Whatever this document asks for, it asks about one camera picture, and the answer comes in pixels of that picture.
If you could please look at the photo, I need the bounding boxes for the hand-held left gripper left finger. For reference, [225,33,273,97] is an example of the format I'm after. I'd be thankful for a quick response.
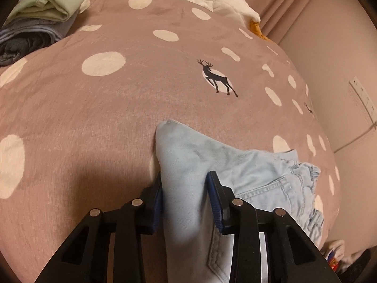
[34,176,164,283]

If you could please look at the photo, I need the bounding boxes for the dark object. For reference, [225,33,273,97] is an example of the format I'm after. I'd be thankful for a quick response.
[342,249,373,280]

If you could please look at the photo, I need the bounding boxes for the folded green garment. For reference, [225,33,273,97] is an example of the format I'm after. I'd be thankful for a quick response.
[6,0,94,24]

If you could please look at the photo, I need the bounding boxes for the folded blue-grey garment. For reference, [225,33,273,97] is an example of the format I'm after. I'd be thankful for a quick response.
[0,9,81,45]

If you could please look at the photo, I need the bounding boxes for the white wall socket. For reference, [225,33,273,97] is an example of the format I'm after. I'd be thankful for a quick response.
[349,77,377,124]

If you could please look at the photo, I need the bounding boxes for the colourful small toy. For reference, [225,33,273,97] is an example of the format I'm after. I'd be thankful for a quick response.
[321,240,347,272]

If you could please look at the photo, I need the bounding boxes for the folded dark garment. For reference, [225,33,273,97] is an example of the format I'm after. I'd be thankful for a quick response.
[0,34,53,67]

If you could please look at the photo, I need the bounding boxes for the pink dotted deer blanket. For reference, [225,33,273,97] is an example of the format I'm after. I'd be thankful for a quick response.
[0,0,342,283]

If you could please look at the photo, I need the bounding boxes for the light blue denim pants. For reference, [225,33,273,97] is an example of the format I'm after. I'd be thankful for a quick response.
[155,119,324,283]

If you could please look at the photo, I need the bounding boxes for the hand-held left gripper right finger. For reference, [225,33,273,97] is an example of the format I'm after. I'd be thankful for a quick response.
[206,171,344,283]

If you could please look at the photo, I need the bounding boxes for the pink curtain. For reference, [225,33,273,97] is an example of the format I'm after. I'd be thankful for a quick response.
[233,0,357,39]

